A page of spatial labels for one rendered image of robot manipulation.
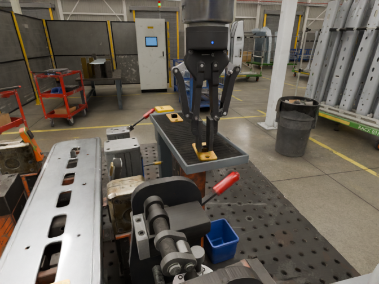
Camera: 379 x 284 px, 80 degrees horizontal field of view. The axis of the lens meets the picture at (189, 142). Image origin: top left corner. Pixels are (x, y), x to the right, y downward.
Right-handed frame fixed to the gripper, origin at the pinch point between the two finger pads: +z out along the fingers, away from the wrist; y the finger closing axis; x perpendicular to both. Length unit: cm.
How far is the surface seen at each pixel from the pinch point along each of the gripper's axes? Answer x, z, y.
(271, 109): -302, 87, -197
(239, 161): 4.9, 4.6, -6.4
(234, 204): -35, 50, -24
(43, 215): -5.0, 20.0, 37.7
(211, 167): 6.0, 4.6, -0.1
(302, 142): -189, 99, -179
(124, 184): -2.7, 12.2, 17.9
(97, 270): 12.7, 19.7, 22.3
